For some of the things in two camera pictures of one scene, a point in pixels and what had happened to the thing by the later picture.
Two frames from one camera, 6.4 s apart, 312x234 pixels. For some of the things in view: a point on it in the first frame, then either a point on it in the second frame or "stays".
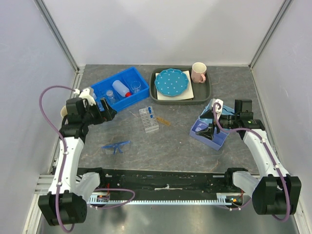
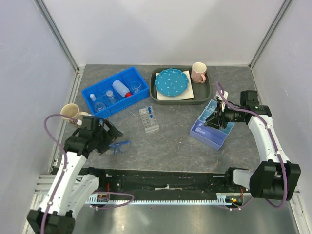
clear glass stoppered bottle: (110, 97) stays
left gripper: (107, 115) -> (111, 134)
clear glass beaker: (134, 86) stays
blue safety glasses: (116, 146) stays
